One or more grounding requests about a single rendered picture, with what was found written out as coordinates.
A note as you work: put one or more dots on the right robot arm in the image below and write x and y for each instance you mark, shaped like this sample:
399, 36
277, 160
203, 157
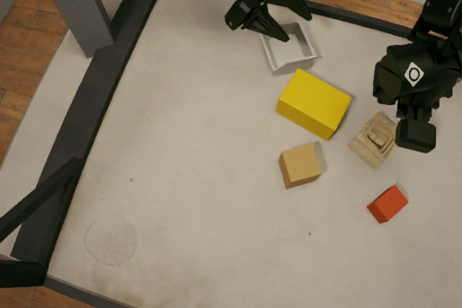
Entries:
417, 66

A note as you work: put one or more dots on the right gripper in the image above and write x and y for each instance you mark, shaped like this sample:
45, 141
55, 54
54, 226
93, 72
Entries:
416, 133

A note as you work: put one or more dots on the black metal post with diagonal brace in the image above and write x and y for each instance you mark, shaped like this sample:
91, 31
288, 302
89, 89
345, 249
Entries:
14, 273

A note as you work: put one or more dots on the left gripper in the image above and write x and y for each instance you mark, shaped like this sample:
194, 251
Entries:
256, 17

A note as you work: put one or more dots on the yellow rectangular block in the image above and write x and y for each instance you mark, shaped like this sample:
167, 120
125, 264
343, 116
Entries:
313, 104

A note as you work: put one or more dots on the orange-red block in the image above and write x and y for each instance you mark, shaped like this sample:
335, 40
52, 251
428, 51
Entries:
388, 204

